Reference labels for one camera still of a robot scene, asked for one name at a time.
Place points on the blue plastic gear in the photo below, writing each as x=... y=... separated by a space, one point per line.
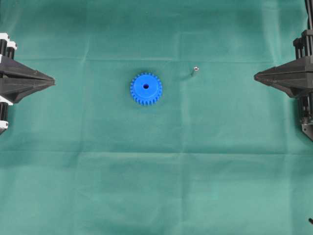
x=146 y=89

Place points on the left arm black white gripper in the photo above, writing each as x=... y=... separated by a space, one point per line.
x=25 y=81

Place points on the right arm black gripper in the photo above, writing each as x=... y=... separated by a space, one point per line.
x=273 y=77

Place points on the green table cloth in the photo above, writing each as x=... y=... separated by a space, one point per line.
x=218 y=154

